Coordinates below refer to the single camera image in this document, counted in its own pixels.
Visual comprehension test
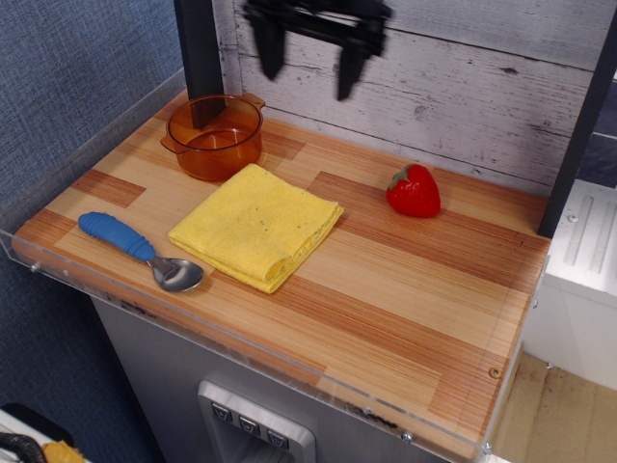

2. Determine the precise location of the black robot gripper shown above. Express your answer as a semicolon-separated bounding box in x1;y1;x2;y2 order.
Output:
243;1;391;101

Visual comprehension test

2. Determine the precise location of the red plastic strawberry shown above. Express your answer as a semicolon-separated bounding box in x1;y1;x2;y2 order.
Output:
386;164;442;218

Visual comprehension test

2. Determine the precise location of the amber transparent plastic pot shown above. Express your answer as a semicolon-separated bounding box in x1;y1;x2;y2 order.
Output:
161;94;265;181

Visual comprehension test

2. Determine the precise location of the folded yellow cloth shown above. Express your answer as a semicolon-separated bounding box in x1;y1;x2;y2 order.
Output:
168;164;343;293

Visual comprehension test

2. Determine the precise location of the clear acrylic table guard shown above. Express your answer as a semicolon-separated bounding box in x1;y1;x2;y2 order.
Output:
1;95;549;462

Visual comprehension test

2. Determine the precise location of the silver cabinet with buttons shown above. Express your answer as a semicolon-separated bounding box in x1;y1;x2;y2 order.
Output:
94;299;440;462

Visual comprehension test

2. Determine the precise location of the white grooved side unit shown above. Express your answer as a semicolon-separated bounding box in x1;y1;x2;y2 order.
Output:
522;180;616;389

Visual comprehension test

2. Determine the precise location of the yellow object bottom left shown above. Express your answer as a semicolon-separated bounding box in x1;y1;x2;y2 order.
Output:
41;441;87;463

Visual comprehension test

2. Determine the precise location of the dark grey left post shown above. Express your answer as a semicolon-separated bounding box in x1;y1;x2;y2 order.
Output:
174;0;224;129

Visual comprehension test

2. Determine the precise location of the dark grey post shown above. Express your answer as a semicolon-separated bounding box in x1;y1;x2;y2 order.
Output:
536;0;617;238
174;0;224;129

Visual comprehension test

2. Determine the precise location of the blue handled metal spoon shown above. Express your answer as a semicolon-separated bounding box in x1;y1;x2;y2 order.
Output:
78;211;204;292

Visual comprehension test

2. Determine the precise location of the dark grey right post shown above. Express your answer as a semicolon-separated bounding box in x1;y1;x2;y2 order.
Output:
536;0;617;238

